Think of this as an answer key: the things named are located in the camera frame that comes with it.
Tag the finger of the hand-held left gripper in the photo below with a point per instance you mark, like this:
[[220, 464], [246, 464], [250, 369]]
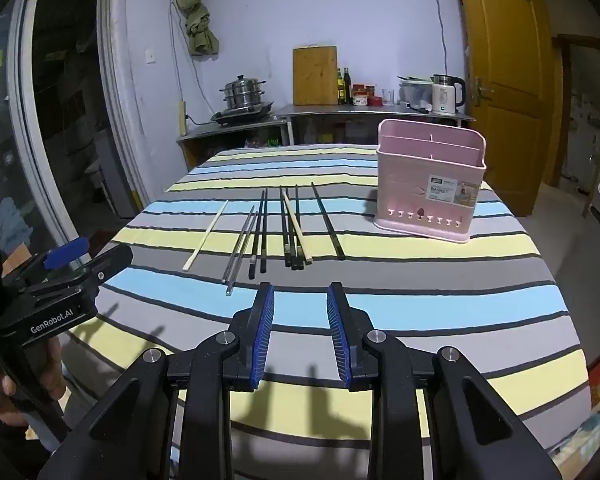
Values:
[[65, 254], [110, 261]]

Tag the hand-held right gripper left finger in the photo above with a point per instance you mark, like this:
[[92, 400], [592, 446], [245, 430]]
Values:
[[264, 340]]

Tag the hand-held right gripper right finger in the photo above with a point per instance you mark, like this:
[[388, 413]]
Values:
[[337, 340]]

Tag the beige wooden chopstick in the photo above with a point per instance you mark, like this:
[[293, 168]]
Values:
[[206, 234], [297, 232]]

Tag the pink utensil basket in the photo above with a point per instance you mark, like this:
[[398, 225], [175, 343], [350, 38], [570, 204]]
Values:
[[410, 180]]

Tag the person's left hand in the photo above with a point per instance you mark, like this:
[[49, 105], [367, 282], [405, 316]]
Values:
[[0, 396]]

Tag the striped tablecloth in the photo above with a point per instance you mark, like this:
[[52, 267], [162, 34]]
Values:
[[405, 280]]

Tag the sliding glass door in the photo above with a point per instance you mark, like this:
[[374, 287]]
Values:
[[65, 110]]

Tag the beige power strip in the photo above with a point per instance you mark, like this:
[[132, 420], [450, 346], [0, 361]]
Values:
[[182, 117]]

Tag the low steel shelf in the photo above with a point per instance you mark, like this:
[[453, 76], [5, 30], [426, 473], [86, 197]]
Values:
[[220, 132]]

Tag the small pink basket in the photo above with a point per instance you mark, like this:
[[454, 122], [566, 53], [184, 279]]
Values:
[[271, 143]]

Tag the steel steamer pot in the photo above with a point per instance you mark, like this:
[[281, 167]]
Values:
[[242, 92]]

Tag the steel counter table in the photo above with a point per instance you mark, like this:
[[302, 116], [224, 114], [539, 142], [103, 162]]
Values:
[[355, 111]]

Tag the red round container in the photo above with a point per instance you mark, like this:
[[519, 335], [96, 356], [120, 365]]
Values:
[[376, 101]]

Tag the red lid sauce jar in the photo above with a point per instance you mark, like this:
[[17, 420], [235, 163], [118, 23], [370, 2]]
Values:
[[360, 97]]

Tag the clear drinking glass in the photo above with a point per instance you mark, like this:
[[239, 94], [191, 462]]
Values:
[[388, 97]]

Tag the dark oil bottle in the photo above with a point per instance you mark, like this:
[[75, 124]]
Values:
[[339, 90], [347, 90]]

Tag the green hanging cloth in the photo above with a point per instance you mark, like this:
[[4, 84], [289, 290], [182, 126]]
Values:
[[197, 25]]

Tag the white plastic container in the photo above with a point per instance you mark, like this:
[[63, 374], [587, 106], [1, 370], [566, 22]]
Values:
[[415, 92]]

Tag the white electric kettle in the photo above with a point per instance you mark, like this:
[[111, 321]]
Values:
[[442, 97]]

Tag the wooden cutting board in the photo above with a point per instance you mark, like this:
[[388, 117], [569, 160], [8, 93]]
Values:
[[315, 75]]

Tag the yellow wooden door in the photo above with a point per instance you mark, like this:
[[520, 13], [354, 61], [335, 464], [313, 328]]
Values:
[[505, 85]]

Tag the white wall switch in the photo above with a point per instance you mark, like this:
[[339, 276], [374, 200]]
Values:
[[152, 56]]

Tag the wooden door frame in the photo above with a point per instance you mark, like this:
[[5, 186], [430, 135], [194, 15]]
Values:
[[575, 40]]

